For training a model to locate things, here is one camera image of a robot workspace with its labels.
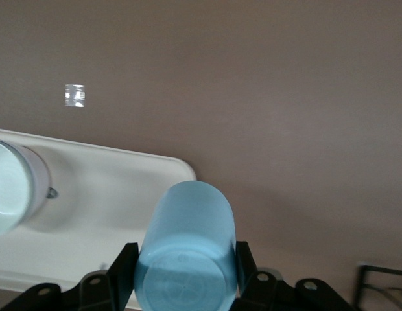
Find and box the cream plastic tray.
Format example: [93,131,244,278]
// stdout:
[0,128,198,311]

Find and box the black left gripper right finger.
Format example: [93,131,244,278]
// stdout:
[231,241,299,311]

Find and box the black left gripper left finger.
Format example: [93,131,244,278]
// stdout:
[58,242,139,311]

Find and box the clear tape patch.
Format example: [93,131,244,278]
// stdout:
[64,84,86,109]

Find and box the white bowl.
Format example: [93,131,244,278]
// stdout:
[0,138,53,236]

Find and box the black wire cup rack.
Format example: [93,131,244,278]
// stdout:
[354,261,402,311]

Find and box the light blue plastic cup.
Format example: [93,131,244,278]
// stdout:
[133,180,239,311]

